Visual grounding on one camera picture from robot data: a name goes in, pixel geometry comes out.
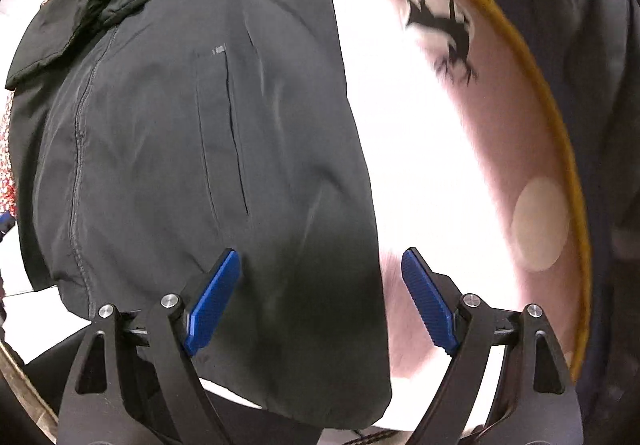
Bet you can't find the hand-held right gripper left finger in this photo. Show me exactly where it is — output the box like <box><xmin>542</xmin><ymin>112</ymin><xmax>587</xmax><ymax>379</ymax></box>
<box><xmin>57</xmin><ymin>248</ymin><xmax>243</xmax><ymax>445</ymax></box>

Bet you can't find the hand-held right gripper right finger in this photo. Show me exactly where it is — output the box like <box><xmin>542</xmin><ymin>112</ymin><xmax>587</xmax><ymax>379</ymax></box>
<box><xmin>400</xmin><ymin>247</ymin><xmax>584</xmax><ymax>445</ymax></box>

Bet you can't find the black jacket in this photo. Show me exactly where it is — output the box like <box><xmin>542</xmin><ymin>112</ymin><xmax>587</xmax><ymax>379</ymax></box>
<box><xmin>5</xmin><ymin>0</ymin><xmax>393</xmax><ymax>431</ymax></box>

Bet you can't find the red floral quilt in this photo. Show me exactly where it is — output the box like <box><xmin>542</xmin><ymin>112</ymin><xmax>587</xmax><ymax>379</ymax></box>
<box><xmin>0</xmin><ymin>90</ymin><xmax>16</xmax><ymax>216</ymax></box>

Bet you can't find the pink polka dot blanket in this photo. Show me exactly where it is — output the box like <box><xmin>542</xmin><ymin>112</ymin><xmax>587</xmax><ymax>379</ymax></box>
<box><xmin>320</xmin><ymin>0</ymin><xmax>593</xmax><ymax>445</ymax></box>

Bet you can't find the black quilted cloth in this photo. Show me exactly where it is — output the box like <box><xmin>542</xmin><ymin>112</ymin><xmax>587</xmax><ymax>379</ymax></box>
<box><xmin>435</xmin><ymin>0</ymin><xmax>640</xmax><ymax>426</ymax></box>

